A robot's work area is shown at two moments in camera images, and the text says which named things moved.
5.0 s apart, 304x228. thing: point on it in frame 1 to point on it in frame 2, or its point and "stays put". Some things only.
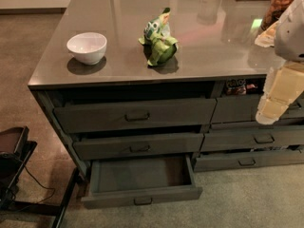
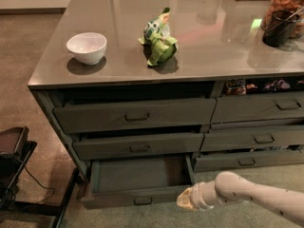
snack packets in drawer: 238,86 stays put
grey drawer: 234,161 stays put
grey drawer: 141,180 stays put
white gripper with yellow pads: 291,35 to 197,196
